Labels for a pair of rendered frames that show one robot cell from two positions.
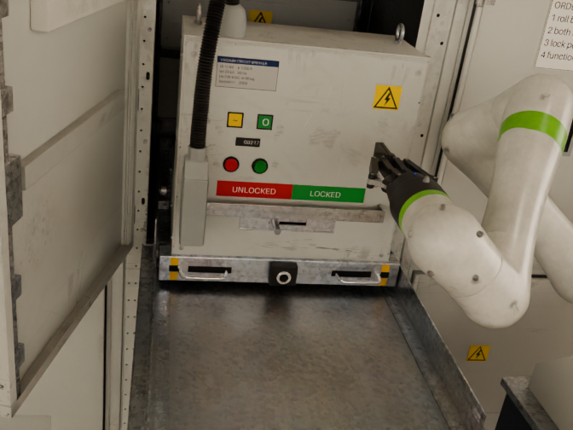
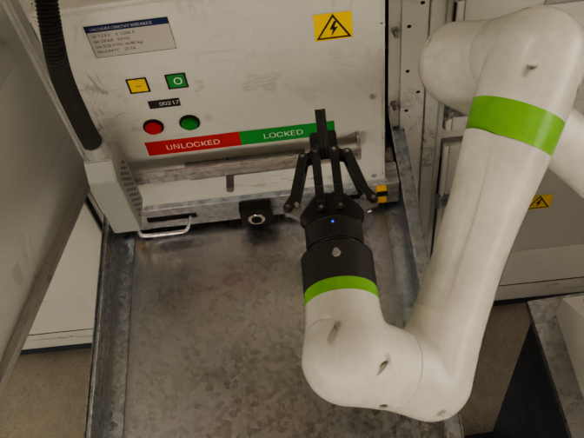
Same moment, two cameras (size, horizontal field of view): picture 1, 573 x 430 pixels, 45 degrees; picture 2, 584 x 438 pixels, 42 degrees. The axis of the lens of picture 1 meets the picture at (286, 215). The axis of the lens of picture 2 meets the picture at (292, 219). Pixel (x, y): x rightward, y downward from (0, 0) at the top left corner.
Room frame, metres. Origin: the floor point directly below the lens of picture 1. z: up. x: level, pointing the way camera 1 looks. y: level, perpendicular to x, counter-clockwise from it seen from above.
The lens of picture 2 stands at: (0.56, -0.30, 2.06)
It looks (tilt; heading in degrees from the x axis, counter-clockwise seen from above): 55 degrees down; 16
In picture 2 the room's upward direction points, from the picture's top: 10 degrees counter-clockwise
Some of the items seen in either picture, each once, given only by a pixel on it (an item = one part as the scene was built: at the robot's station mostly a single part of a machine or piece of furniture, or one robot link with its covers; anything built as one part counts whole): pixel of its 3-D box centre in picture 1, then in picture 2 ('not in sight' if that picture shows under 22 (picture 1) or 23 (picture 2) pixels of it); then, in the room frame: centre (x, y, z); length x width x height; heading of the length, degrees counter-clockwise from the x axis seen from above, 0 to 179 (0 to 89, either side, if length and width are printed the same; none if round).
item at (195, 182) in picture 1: (193, 198); (114, 184); (1.26, 0.19, 1.09); 0.08 x 0.05 x 0.17; 12
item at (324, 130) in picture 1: (296, 165); (234, 114); (1.37, -0.01, 1.15); 0.48 x 0.01 x 0.48; 102
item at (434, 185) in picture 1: (420, 210); (338, 275); (1.04, -0.21, 1.22); 0.09 x 0.06 x 0.12; 102
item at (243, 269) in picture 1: (280, 266); (255, 197); (1.38, 0.00, 0.89); 0.54 x 0.05 x 0.06; 102
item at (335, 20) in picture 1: (259, 25); not in sight; (2.15, 0.16, 1.28); 0.58 x 0.02 x 0.19; 102
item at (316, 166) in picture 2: (389, 173); (318, 184); (1.18, -0.17, 1.23); 0.11 x 0.01 x 0.04; 13
